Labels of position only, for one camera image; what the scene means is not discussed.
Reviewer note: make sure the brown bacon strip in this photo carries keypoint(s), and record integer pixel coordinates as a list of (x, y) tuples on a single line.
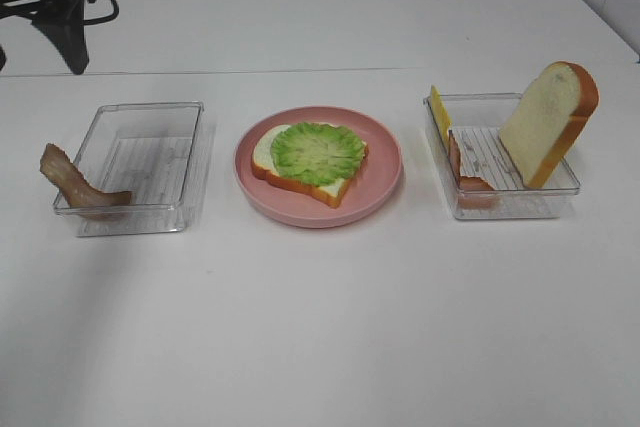
[(56, 166)]

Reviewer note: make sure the white bread slice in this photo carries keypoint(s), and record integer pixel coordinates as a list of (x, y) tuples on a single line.
[(262, 167)]

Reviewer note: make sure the green lettuce leaf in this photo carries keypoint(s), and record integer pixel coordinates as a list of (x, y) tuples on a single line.
[(317, 154)]

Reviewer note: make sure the yellow cheese slice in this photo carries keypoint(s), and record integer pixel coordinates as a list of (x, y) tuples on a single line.
[(440, 115)]

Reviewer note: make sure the pink bacon strip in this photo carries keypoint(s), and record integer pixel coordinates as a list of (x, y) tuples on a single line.
[(472, 192)]

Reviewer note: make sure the clear plastic left tray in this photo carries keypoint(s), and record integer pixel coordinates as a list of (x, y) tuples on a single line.
[(157, 151)]

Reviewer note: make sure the clear plastic tray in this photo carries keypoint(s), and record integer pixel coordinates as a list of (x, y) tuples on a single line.
[(476, 119), (157, 151)]

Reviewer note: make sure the pink round plate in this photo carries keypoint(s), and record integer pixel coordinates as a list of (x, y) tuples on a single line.
[(371, 188)]

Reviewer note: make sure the clear plastic right tray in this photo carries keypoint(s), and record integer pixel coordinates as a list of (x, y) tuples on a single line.
[(476, 119)]

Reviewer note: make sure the upright bread slice right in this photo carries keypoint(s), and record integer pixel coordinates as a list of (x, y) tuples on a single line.
[(549, 117)]

